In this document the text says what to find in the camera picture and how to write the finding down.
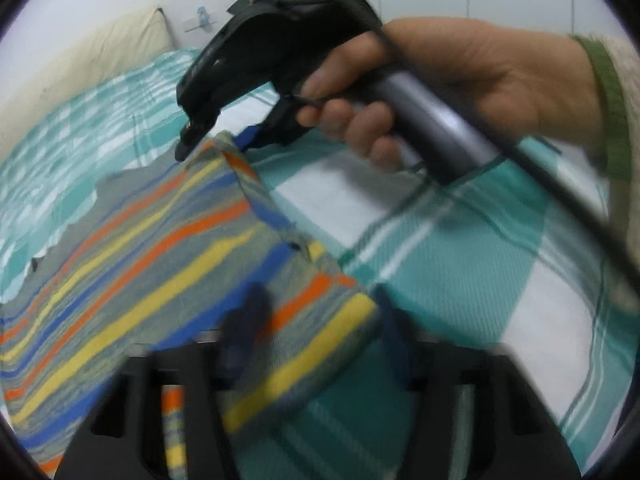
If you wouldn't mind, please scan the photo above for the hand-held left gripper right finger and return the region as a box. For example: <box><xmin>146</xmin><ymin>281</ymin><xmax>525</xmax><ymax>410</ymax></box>
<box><xmin>372</xmin><ymin>285</ymin><xmax>583</xmax><ymax>480</ymax></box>

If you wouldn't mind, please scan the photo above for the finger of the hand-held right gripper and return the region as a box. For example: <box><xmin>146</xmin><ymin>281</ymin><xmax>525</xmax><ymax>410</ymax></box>
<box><xmin>234</xmin><ymin>95</ymin><xmax>313</xmax><ymax>152</ymax></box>
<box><xmin>175</xmin><ymin>105</ymin><xmax>223</xmax><ymax>162</ymax></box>

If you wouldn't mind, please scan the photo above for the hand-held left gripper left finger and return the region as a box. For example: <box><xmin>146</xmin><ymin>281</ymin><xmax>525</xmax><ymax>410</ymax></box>
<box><xmin>52</xmin><ymin>282</ymin><xmax>273</xmax><ymax>480</ymax></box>

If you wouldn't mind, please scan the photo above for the striped knit sweater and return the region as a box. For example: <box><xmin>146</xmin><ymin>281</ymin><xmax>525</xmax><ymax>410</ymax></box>
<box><xmin>0</xmin><ymin>130</ymin><xmax>381</xmax><ymax>480</ymax></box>

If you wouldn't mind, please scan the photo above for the person's right hand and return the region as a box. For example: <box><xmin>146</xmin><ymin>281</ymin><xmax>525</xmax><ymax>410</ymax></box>
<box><xmin>295</xmin><ymin>17</ymin><xmax>603</xmax><ymax>171</ymax></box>

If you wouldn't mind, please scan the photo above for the teal checked blanket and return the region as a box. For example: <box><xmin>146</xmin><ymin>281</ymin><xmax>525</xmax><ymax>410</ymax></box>
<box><xmin>0</xmin><ymin>49</ymin><xmax>626</xmax><ymax>480</ymax></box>

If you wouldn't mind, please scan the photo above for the cream pillow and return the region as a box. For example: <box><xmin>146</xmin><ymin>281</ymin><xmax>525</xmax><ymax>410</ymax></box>
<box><xmin>0</xmin><ymin>6</ymin><xmax>173</xmax><ymax>161</ymax></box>

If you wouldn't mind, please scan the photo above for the black cable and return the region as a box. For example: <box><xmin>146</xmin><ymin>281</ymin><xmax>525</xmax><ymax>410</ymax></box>
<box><xmin>440</xmin><ymin>110</ymin><xmax>640</xmax><ymax>291</ymax></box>

